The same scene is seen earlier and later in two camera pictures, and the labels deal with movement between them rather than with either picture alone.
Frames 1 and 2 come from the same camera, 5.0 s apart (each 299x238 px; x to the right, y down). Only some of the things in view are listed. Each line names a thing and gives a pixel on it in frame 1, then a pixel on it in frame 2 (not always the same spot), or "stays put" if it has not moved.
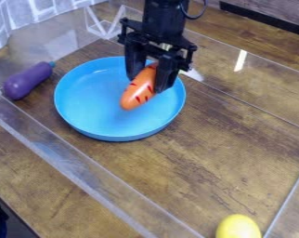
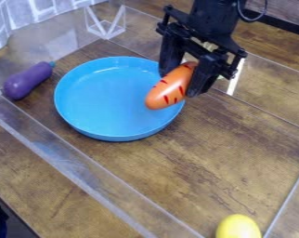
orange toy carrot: x=141 y=89 to x=170 y=88
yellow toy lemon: x=238 y=226 stays put
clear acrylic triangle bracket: x=103 y=28 stays put
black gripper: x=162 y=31 to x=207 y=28
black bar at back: x=261 y=17 stays put
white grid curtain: x=11 y=15 stays put
